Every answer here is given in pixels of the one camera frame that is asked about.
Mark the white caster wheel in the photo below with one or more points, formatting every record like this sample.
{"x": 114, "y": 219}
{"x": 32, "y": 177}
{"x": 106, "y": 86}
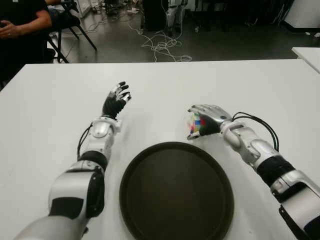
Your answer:
{"x": 197, "y": 29}

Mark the seated person in black shirt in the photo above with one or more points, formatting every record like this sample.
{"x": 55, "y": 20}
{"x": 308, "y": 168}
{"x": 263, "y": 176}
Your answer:
{"x": 22, "y": 12}

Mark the dark brown round plate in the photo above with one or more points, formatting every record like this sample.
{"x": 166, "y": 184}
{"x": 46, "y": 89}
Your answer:
{"x": 175, "y": 195}

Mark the multicoloured Rubik's cube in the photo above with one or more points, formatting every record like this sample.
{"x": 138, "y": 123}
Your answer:
{"x": 196, "y": 122}

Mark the black folding chair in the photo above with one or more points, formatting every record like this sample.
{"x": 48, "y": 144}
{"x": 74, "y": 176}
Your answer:
{"x": 67, "y": 21}

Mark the glass display cabinet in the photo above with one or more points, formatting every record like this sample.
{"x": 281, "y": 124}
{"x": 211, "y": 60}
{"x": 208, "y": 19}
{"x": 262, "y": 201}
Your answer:
{"x": 83, "y": 7}

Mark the left silver black robot arm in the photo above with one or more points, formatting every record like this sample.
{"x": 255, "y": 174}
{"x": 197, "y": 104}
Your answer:
{"x": 100, "y": 130}

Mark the white side table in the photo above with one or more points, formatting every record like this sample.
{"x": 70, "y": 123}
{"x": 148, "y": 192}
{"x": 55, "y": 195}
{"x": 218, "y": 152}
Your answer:
{"x": 310, "y": 56}

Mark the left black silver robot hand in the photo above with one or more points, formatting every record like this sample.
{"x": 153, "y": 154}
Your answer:
{"x": 112, "y": 106}

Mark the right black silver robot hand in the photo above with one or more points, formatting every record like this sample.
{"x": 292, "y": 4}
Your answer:
{"x": 215, "y": 117}

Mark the white cabinet with black base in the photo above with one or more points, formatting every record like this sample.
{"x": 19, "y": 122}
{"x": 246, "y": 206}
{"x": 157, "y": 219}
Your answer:
{"x": 305, "y": 15}

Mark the right silver black robot arm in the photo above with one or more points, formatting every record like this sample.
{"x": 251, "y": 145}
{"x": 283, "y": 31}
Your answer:
{"x": 252, "y": 147}

